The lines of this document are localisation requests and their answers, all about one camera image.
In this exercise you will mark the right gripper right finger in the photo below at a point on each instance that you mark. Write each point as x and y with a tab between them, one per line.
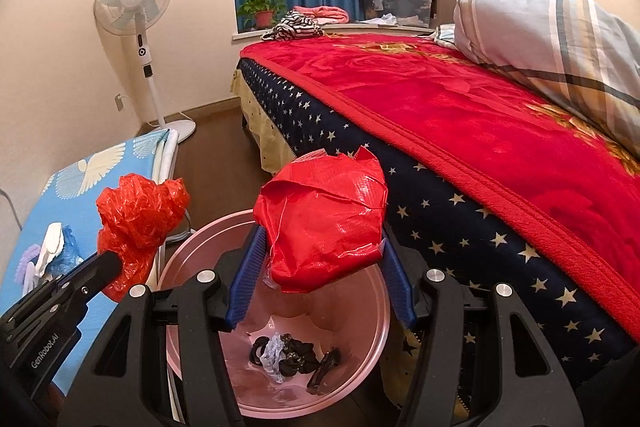
483	360

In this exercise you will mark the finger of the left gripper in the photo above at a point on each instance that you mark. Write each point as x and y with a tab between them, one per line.
86	280

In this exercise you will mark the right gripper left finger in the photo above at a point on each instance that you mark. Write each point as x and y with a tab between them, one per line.
123	379

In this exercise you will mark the white paper bag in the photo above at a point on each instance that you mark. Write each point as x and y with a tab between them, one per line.
51	247

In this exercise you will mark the orange plastic bag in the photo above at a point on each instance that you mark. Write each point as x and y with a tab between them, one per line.
137	217

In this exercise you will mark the black floral cloth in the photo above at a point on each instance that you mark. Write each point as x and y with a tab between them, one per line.
300	357

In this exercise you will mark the red plastic wrapper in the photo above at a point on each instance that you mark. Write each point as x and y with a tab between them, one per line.
323	215

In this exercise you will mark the blue plastic bag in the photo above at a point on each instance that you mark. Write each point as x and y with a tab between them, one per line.
68	258

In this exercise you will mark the purple bubble wrap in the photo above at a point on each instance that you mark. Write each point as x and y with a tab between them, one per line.
25	274

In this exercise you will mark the white tissue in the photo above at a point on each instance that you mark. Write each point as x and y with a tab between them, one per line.
271	355

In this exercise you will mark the black crab snack packet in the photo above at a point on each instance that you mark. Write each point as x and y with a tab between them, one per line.
330	360

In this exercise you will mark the pink trash bin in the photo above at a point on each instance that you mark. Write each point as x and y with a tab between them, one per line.
352	315

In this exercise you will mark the navy star bedsheet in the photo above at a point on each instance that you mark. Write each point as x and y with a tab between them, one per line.
464	238

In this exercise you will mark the red blanket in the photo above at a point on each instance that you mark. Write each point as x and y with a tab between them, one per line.
554	179

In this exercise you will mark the white standing fan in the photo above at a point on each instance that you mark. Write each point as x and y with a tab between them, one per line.
135	18

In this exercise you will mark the potted green plant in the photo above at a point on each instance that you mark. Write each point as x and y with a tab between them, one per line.
260	14

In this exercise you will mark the plaid pillow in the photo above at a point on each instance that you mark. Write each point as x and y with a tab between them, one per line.
573	52

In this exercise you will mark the striped clothing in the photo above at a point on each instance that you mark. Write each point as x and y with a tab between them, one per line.
293	26

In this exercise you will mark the pink folded clothing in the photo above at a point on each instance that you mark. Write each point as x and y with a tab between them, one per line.
324	14

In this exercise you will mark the clear storage box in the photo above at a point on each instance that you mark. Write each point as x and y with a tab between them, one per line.
406	12

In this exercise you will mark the white wall socket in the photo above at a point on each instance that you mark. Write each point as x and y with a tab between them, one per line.
119	103

